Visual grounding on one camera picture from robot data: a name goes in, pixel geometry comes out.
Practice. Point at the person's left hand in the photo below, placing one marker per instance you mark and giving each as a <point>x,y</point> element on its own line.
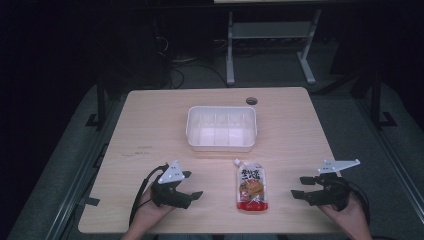
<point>146,215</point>

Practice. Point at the black metal stand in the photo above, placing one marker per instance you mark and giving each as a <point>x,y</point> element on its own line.
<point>100,106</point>
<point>376,100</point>

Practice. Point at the person's right hand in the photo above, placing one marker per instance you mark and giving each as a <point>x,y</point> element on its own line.
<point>350,218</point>

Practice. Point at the black table bracket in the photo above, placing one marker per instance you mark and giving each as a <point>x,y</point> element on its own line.
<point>90,201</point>

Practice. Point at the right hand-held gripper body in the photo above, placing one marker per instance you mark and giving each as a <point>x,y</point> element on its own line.
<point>330,195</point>

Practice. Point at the white plastic container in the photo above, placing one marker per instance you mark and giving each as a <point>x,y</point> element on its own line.
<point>221,114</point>

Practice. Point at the spouted snack pouch red base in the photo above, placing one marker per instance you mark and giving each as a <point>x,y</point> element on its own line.
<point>252,188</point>

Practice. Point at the grey metal stand frame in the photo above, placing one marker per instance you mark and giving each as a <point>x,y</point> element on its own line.
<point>266,30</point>

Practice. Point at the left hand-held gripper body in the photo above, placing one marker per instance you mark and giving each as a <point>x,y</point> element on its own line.
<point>169,195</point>

